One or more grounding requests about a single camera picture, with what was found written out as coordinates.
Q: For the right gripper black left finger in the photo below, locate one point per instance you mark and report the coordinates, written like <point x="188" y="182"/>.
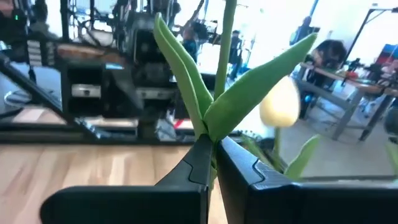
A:
<point x="140" y="205"/>

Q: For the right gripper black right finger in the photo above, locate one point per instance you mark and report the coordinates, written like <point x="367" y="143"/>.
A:
<point x="280" y="205"/>

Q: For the white artificial tulip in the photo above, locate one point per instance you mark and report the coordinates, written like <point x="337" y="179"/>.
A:
<point x="280" y="102"/>

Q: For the peach artificial tulip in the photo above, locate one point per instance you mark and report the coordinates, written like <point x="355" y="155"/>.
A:
<point x="248" y="93"/>

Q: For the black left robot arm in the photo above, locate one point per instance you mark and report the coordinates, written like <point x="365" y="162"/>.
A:
<point x="149" y="62"/>

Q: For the wooden work table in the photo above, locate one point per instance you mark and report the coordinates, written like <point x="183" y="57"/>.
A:
<point x="347" y="115"/>

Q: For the person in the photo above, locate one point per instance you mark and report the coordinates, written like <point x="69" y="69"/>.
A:
<point x="190" y="40"/>
<point x="303" y="31"/>
<point x="331" y="53"/>
<point x="236" y="53"/>
<point x="42" y="25"/>

